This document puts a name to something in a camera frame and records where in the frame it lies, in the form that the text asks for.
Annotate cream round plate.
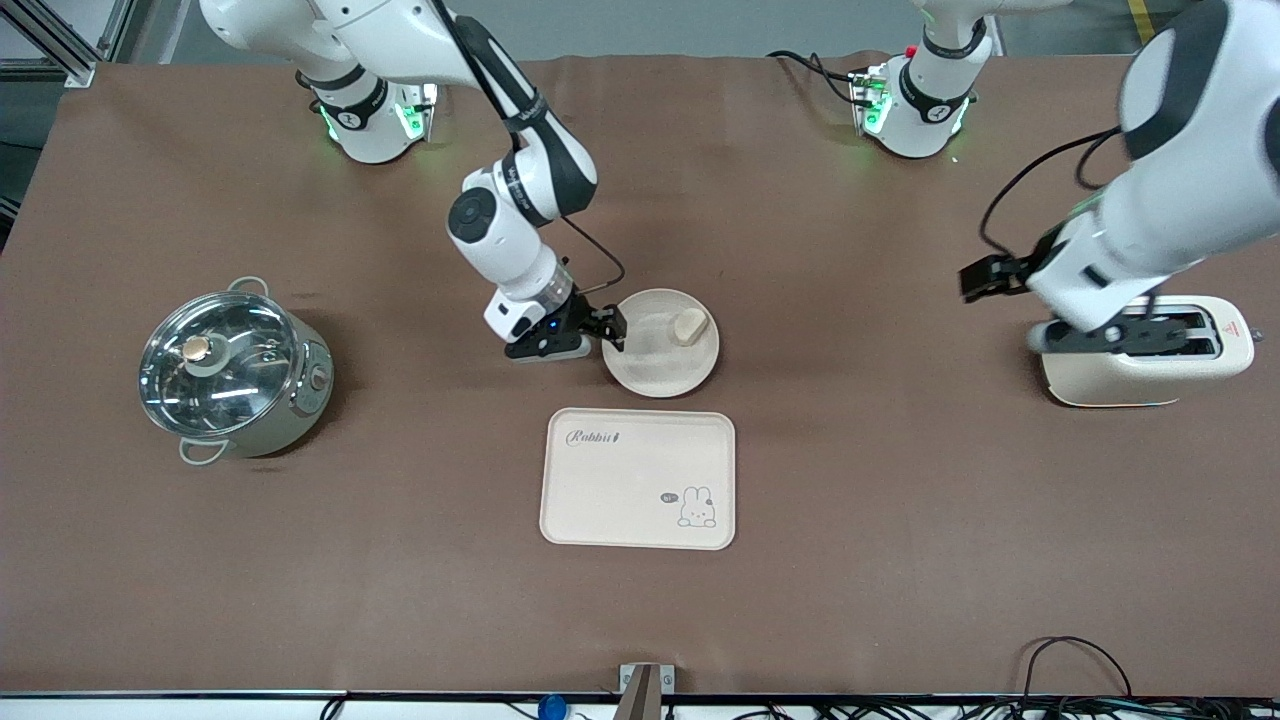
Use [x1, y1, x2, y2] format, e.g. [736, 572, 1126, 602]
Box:
[601, 288, 720, 399]

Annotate cream two-slot toaster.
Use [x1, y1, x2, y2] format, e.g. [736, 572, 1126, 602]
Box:
[1040, 295, 1264, 408]

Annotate cream rabbit print tray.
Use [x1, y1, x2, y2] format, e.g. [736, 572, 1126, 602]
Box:
[540, 407, 737, 551]

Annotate grey electric cooking pot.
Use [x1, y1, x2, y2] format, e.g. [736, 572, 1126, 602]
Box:
[138, 277, 335, 467]

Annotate brown table mat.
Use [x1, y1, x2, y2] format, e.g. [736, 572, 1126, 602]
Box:
[0, 52, 1280, 697]

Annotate glass pot lid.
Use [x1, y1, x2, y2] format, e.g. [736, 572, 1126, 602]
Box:
[138, 291, 302, 442]

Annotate black left arm base cable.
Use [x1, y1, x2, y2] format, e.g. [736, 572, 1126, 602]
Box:
[767, 50, 863, 106]

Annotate looped black cable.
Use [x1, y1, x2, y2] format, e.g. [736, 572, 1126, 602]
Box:
[1019, 636, 1134, 701]

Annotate brown stand post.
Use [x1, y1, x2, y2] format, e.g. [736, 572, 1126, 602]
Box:
[612, 665, 663, 720]

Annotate aluminium extrusion frame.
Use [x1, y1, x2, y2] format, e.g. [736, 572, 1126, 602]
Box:
[0, 0, 137, 89]

